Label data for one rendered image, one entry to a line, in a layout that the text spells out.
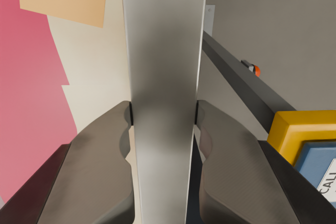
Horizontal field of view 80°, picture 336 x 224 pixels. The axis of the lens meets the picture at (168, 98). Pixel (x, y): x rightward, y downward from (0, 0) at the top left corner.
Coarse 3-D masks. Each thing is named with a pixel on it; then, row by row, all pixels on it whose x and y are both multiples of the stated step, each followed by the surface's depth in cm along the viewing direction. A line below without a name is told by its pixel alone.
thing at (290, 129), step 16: (208, 16) 104; (208, 32) 108; (208, 48) 66; (224, 48) 62; (224, 64) 51; (240, 64) 49; (240, 80) 42; (256, 80) 41; (240, 96) 42; (256, 96) 35; (272, 96) 35; (256, 112) 35; (272, 112) 31; (288, 112) 22; (304, 112) 22; (320, 112) 22; (272, 128) 23; (288, 128) 20; (304, 128) 20; (320, 128) 20; (272, 144) 23; (288, 144) 21; (288, 160) 22
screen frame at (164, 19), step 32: (128, 0) 9; (160, 0) 9; (192, 0) 9; (128, 32) 10; (160, 32) 10; (192, 32) 10; (128, 64) 10; (160, 64) 10; (192, 64) 10; (160, 96) 11; (192, 96) 11; (160, 128) 12; (192, 128) 12; (160, 160) 14; (160, 192) 15
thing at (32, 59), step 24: (0, 0) 12; (0, 24) 12; (24, 24) 12; (48, 24) 12; (0, 48) 13; (24, 48) 13; (48, 48) 13; (0, 72) 14; (24, 72) 14; (48, 72) 14
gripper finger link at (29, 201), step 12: (60, 156) 8; (48, 168) 7; (36, 180) 7; (48, 180) 7; (24, 192) 6; (36, 192) 6; (48, 192) 6; (12, 204) 6; (24, 204) 6; (36, 204) 6; (0, 216) 6; (12, 216) 6; (24, 216) 6; (36, 216) 6
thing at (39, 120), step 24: (0, 96) 15; (24, 96) 15; (48, 96) 15; (0, 120) 16; (24, 120) 16; (48, 120) 16; (72, 120) 16; (0, 144) 17; (24, 144) 17; (48, 144) 17; (0, 168) 18; (24, 168) 18; (0, 192) 20
